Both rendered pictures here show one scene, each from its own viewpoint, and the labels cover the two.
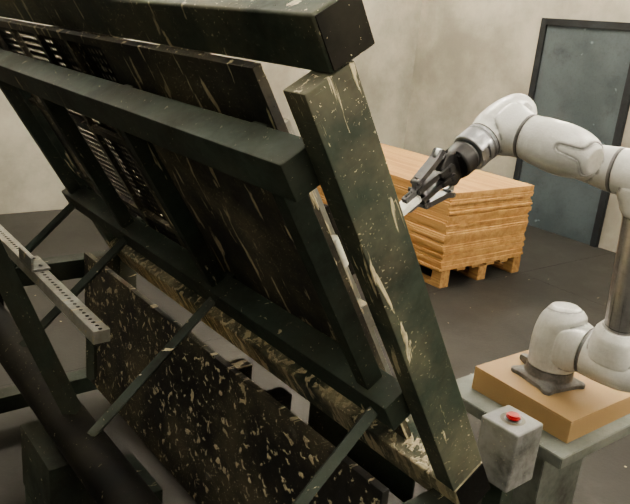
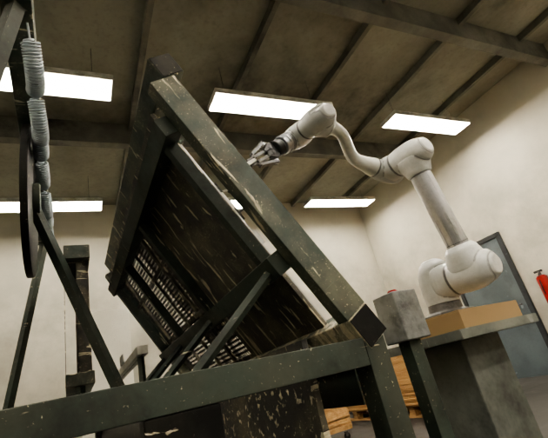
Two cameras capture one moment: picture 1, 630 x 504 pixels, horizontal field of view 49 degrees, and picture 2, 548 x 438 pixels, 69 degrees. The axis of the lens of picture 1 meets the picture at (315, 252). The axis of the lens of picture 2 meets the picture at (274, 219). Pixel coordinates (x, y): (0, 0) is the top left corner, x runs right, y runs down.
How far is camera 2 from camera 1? 1.28 m
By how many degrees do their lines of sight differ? 42
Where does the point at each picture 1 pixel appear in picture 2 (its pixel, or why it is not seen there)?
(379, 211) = (209, 132)
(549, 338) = (426, 280)
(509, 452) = (394, 307)
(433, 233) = not seen: hidden behind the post
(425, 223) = not seen: hidden behind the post
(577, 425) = (466, 314)
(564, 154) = (313, 112)
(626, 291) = (439, 216)
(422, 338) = (266, 201)
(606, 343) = (451, 254)
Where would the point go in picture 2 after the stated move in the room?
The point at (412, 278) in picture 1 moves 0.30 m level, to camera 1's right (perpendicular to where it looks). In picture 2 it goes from (243, 167) to (324, 140)
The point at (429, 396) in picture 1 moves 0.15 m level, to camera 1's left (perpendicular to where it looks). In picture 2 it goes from (288, 239) to (248, 251)
